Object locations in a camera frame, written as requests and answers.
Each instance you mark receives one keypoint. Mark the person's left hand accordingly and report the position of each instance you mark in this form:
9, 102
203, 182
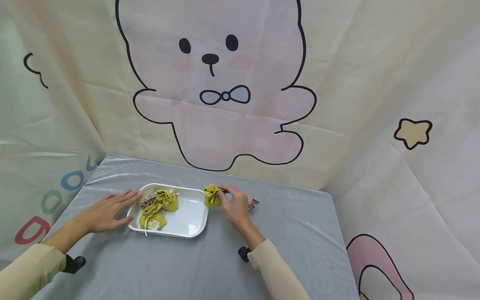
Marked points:
103, 214

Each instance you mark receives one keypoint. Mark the person's right hand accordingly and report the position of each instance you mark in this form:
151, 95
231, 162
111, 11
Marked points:
236, 210

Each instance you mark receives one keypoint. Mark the person's left index finger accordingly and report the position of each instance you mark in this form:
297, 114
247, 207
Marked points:
131, 203

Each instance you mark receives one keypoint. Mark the person's left thumb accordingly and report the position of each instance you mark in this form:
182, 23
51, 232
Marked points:
125, 221

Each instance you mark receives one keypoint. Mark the person's left middle finger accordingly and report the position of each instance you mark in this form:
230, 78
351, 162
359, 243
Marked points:
129, 196

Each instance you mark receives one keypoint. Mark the person's left ring finger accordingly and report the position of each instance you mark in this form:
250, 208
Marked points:
120, 193

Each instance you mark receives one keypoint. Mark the person's left little finger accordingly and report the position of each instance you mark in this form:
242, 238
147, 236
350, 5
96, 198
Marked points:
109, 196

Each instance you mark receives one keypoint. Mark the person's right thumb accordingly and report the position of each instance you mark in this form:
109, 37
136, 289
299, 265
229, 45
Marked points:
222, 201

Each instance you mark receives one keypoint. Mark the person's right index finger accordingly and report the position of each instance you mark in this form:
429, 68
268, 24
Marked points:
227, 188

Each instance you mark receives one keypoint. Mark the person's right fingers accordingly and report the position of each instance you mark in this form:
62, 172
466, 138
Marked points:
242, 197

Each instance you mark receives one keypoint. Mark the person's right forearm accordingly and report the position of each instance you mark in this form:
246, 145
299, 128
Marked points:
275, 268

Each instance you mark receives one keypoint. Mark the person's left forearm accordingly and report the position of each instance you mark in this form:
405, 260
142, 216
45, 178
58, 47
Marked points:
35, 266

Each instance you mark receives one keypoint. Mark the small pink bow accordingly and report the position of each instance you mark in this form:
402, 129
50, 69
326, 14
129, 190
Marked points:
254, 203

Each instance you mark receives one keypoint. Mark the yellow pouch with white flower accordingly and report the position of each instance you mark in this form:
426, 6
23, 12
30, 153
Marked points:
153, 218

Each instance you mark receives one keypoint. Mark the white rectangular tray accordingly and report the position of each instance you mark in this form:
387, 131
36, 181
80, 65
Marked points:
187, 216

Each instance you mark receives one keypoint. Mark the black wrist band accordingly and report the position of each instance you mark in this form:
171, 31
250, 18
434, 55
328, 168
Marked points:
243, 253
74, 264

